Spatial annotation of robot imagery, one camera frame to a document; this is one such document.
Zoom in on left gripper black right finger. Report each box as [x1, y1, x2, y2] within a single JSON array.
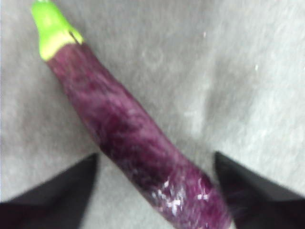
[[215, 151, 305, 229]]

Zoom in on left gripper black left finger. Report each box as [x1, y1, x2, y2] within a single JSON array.
[[0, 153, 99, 229]]

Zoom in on purple eggplant with green stem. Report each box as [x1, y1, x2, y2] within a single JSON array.
[[30, 0, 233, 229]]

